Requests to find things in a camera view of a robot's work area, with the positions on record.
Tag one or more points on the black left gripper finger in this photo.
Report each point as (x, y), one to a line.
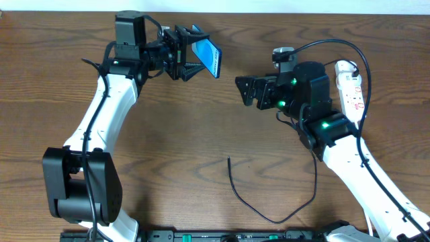
(191, 69)
(194, 34)

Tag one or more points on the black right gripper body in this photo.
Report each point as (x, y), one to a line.
(265, 91)

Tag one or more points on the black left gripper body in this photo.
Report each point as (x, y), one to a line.
(173, 54)

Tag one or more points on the blue Galaxy smartphone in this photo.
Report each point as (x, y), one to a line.
(209, 54)

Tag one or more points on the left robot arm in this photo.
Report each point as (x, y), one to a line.
(82, 184)

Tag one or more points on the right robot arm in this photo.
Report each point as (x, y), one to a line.
(301, 93)

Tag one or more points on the white USB charger plug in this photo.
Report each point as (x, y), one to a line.
(348, 81)

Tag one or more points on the white power strip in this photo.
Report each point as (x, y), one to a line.
(352, 102)

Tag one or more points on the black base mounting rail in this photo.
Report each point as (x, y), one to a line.
(170, 236)

